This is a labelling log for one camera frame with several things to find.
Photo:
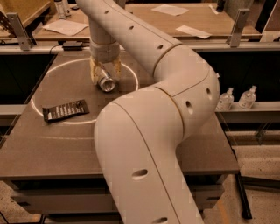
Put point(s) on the left sanitizer bottle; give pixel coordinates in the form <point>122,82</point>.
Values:
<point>226,100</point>

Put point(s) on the black power adapter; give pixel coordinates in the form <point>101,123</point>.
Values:
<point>72,46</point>

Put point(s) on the red bull can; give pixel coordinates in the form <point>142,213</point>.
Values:
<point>105,80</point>

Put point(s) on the white spray can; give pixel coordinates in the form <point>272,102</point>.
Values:
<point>62,8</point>

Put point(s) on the white table drawer unit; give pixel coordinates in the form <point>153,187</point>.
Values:
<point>74,199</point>

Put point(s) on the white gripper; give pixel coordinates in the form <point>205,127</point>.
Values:
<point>105,54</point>

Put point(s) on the white paper sheet top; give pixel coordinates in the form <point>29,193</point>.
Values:
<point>170,9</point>

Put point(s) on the left metal bracket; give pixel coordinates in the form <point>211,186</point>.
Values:
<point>24,40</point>

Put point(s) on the right metal bracket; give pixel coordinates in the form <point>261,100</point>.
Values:
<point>236,34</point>

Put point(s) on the black snack wrapper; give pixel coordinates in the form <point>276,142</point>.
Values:
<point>64,111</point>

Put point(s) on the white paper sheet left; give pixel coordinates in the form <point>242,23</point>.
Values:
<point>65,27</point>

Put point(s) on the metal bracket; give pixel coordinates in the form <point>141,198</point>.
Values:
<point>24,40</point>
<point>236,34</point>

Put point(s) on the right sanitizer bottle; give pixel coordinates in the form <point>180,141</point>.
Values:
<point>248,98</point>

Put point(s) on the white paper sheet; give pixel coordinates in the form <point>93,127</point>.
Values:
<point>189,31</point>
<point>65,27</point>
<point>170,9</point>

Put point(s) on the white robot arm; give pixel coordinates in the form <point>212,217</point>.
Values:
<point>137,134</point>

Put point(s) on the sanitizer bottle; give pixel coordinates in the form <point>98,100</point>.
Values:
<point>226,100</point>
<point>248,98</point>

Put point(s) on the white paper sheet right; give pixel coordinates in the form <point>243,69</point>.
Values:
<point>189,31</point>

